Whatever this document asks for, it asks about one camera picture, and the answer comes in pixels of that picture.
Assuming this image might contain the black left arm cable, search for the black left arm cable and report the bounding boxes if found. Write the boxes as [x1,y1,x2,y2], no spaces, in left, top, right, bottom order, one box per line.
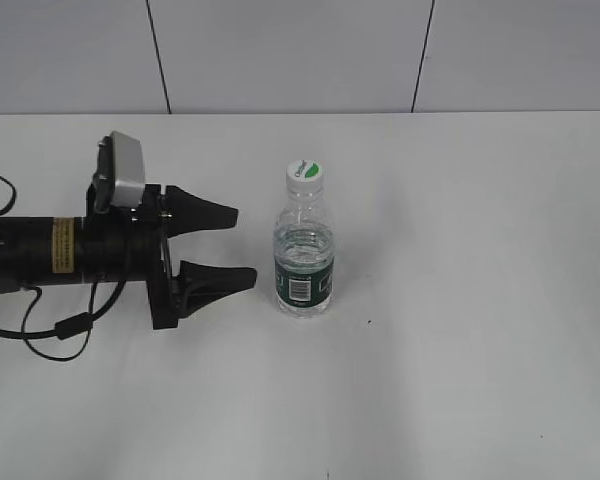
[0,170,129,362]

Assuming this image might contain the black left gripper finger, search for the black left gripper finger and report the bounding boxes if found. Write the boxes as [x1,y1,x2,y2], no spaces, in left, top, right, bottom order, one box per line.
[163,185,239,238]
[175,261,257,317]

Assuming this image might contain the white green bottle cap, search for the white green bottle cap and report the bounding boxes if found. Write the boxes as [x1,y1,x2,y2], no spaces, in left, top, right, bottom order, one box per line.
[286,160,324,195]

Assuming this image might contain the clear cestbon water bottle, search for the clear cestbon water bottle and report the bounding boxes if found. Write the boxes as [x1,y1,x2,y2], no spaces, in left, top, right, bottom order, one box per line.
[272,187,335,318]

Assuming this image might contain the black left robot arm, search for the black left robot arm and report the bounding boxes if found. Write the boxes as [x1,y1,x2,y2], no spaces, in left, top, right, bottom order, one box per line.
[0,184,257,330]

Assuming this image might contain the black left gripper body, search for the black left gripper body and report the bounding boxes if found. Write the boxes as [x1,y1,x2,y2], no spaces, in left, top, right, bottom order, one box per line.
[84,184,179,330]

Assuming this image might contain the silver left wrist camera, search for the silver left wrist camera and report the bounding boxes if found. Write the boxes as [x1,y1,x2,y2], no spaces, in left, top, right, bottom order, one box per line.
[92,131,146,213]

